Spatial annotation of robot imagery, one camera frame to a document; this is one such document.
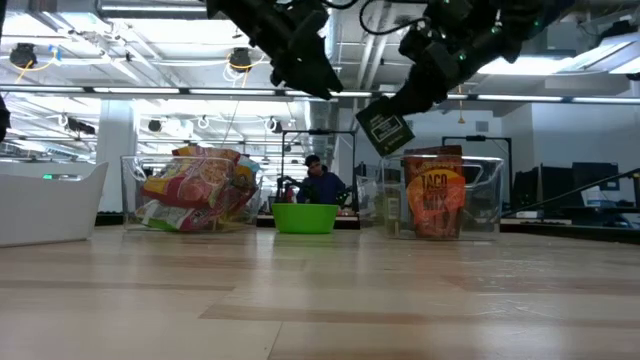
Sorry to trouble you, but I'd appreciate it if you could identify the black diagonal bar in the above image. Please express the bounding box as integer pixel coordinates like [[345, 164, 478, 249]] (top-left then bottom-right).
[[501, 167, 640, 217]]

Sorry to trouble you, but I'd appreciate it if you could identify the blue ramen packet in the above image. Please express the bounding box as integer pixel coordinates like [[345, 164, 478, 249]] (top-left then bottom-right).
[[232, 153, 261, 191]]

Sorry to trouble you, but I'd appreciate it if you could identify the brown snack packet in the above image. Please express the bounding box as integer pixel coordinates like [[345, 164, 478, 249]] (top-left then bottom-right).
[[402, 144, 466, 240]]

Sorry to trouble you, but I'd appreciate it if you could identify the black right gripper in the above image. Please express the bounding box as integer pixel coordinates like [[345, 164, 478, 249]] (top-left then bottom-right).
[[389, 0, 501, 117]]

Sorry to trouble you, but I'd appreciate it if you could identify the black-lid spice jar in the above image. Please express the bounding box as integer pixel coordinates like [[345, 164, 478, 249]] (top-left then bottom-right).
[[383, 168, 404, 236]]

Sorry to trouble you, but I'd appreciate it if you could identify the white rectangular dish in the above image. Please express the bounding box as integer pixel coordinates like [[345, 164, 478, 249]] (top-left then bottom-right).
[[0, 162, 109, 248]]

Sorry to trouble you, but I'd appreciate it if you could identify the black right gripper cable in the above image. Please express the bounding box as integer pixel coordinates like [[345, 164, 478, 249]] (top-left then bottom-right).
[[357, 0, 432, 37]]

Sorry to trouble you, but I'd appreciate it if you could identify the green plastic bowl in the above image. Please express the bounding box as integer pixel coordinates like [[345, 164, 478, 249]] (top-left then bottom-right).
[[271, 202, 340, 235]]

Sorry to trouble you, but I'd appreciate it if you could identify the black metal stand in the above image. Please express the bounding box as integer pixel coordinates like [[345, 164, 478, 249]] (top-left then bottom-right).
[[280, 128, 357, 201], [441, 134, 514, 204]]

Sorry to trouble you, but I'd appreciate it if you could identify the orange red noodle packet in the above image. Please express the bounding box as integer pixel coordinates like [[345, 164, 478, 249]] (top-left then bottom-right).
[[134, 199, 221, 233]]

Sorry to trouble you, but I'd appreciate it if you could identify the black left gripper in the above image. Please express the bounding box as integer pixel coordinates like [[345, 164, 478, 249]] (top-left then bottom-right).
[[204, 0, 346, 100]]

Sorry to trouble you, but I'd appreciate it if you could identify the clear plastic bin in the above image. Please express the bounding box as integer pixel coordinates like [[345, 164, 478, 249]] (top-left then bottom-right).
[[120, 155, 263, 233], [378, 154, 505, 240]]

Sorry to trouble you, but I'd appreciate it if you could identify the black computer monitor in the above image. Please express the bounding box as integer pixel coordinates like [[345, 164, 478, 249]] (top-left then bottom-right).
[[513, 167, 541, 201], [572, 160, 621, 201]]

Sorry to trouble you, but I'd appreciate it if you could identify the person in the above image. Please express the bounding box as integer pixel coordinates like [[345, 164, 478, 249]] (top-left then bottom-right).
[[282, 153, 349, 205]]

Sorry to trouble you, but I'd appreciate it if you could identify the dark green tea packet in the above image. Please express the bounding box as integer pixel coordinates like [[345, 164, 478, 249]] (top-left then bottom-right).
[[355, 95, 416, 158]]

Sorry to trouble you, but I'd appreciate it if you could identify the red yellow ramen packet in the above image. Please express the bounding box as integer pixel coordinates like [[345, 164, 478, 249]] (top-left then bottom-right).
[[142, 146, 241, 209]]

